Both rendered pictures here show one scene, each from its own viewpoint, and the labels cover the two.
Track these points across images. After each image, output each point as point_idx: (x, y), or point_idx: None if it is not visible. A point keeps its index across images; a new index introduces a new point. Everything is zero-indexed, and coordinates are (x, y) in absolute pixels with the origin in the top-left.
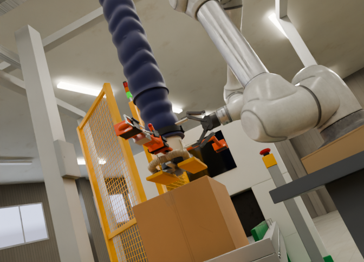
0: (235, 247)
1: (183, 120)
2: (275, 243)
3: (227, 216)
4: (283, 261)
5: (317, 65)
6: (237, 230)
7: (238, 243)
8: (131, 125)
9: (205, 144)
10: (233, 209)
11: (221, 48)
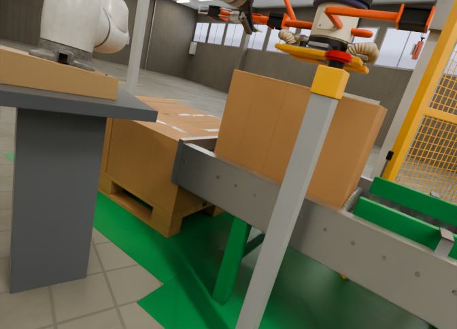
0: (217, 143)
1: None
2: (228, 173)
3: (248, 123)
4: (205, 180)
5: None
6: (276, 151)
7: (240, 151)
8: (203, 13)
9: (249, 30)
10: (329, 140)
11: None
